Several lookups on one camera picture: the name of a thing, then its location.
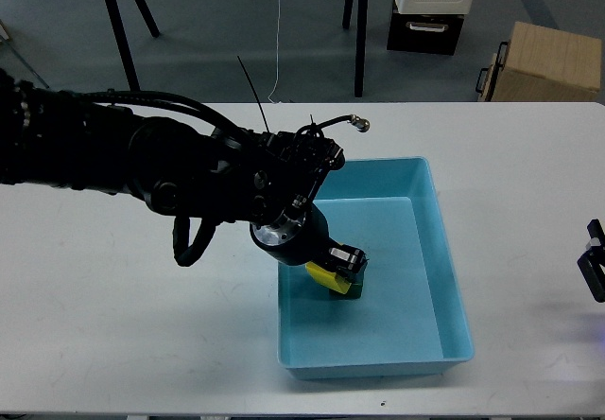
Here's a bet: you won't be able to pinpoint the white hanging cord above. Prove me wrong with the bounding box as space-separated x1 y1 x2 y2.
257 0 286 105

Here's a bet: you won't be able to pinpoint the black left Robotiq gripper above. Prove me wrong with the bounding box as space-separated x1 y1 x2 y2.
250 204 368 280

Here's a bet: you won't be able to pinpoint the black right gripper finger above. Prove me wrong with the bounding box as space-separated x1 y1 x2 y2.
578 219 604 303

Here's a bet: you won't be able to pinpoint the black table legs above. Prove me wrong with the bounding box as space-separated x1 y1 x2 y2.
95 0 161 93
341 0 369 97

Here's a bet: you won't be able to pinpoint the black left table legs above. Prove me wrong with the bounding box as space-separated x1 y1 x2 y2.
95 0 161 93

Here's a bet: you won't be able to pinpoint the black right table legs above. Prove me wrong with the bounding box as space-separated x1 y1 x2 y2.
341 0 369 97

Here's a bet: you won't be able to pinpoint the green block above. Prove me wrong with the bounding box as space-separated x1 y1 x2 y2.
329 258 368 299

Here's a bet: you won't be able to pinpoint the black drawer cabinet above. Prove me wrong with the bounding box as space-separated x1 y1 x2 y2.
387 2 465 56

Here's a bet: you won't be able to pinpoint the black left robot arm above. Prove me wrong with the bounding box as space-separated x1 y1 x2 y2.
1 75 367 284

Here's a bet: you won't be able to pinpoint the light blue plastic box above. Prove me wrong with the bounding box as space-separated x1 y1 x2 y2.
278 157 475 379

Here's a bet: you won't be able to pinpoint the yellow block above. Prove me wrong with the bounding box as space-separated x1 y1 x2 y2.
304 262 352 294

